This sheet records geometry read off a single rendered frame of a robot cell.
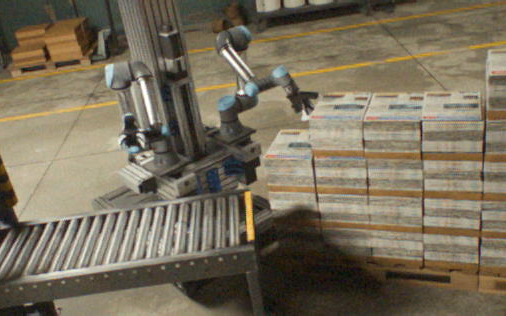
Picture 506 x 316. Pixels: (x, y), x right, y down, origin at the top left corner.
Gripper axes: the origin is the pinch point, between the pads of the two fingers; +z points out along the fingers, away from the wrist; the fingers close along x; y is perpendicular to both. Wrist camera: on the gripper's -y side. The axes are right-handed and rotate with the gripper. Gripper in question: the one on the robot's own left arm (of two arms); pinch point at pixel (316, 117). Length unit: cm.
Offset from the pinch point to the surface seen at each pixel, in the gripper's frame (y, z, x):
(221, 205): 41, -1, 64
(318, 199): 21.0, 39.0, 15.7
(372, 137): -27.8, 19.4, 17.4
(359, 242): 15, 73, 17
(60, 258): 96, -31, 116
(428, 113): -57, 23, 12
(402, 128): -44, 22, 18
